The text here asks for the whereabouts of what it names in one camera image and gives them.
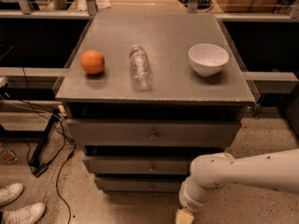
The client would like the white sneaker upper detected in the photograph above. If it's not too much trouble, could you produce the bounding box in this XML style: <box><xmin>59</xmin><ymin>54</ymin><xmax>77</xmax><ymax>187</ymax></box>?
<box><xmin>0</xmin><ymin>183</ymin><xmax>24</xmax><ymax>206</ymax></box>

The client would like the orange ball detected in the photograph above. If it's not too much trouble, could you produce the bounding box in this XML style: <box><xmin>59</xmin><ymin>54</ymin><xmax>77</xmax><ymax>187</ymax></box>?
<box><xmin>80</xmin><ymin>50</ymin><xmax>105</xmax><ymax>75</ymax></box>

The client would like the white ceramic bowl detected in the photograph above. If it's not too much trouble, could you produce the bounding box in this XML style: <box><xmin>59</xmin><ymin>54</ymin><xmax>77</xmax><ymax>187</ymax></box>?
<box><xmin>188</xmin><ymin>44</ymin><xmax>230</xmax><ymax>77</ymax></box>

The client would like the black metal stand leg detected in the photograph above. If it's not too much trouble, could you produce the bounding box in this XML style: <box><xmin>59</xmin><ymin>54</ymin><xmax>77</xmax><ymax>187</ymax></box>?
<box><xmin>29</xmin><ymin>109</ymin><xmax>59</xmax><ymax>177</ymax></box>

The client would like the grey drawer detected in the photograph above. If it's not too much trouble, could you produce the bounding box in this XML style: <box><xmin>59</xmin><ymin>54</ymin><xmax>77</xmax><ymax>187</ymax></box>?
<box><xmin>83</xmin><ymin>156</ymin><xmax>189</xmax><ymax>175</ymax></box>
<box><xmin>94</xmin><ymin>177</ymin><xmax>180</xmax><ymax>192</ymax></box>
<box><xmin>67</xmin><ymin>119</ymin><xmax>240</xmax><ymax>147</ymax></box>

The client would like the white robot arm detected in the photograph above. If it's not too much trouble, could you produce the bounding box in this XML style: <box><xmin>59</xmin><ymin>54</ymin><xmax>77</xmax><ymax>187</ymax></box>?
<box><xmin>175</xmin><ymin>149</ymin><xmax>299</xmax><ymax>224</ymax></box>

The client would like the white sneaker lower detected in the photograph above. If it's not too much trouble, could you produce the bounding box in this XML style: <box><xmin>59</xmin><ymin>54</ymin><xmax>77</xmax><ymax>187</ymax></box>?
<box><xmin>0</xmin><ymin>203</ymin><xmax>46</xmax><ymax>224</ymax></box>

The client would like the grey bottom drawer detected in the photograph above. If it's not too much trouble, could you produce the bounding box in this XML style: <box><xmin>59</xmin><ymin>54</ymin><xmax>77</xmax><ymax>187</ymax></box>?
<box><xmin>94</xmin><ymin>177</ymin><xmax>180</xmax><ymax>192</ymax></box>

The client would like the small red floor object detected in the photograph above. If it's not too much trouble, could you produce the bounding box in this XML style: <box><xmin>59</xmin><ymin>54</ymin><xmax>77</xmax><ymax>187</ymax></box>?
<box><xmin>1</xmin><ymin>150</ymin><xmax>17</xmax><ymax>163</ymax></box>

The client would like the clear plastic water bottle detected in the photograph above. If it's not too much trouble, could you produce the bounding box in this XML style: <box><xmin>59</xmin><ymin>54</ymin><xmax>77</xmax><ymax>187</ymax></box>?
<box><xmin>129</xmin><ymin>45</ymin><xmax>152</xmax><ymax>91</ymax></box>

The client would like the grey drawer cabinet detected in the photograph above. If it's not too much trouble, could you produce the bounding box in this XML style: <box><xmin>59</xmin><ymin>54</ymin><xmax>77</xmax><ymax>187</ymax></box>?
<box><xmin>56</xmin><ymin>12</ymin><xmax>254</xmax><ymax>183</ymax></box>

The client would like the black floor cable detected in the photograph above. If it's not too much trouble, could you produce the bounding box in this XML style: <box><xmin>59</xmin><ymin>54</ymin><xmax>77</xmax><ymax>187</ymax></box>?
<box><xmin>18</xmin><ymin>67</ymin><xmax>78</xmax><ymax>224</ymax></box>

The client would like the white sneaker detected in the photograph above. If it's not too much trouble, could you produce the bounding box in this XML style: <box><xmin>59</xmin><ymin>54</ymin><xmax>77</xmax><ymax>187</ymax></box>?
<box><xmin>0</xmin><ymin>203</ymin><xmax>46</xmax><ymax>224</ymax></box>
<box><xmin>0</xmin><ymin>183</ymin><xmax>24</xmax><ymax>206</ymax></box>

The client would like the grey top drawer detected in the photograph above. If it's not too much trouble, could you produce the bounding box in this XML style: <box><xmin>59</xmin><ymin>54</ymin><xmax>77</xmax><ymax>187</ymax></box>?
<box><xmin>67</xmin><ymin>119</ymin><xmax>240</xmax><ymax>147</ymax></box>

